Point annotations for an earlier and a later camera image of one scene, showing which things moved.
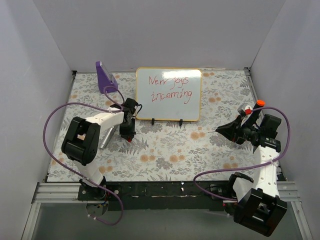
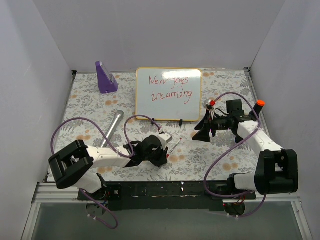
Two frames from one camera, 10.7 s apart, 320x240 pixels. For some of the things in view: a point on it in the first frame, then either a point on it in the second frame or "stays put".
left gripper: x=127 y=128 → x=160 y=155
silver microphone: x=107 y=138 stays put
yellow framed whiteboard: x=169 y=94 stays put
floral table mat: x=163 y=151 stays put
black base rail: x=174 y=196 stays put
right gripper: x=238 y=132 → x=212 y=124
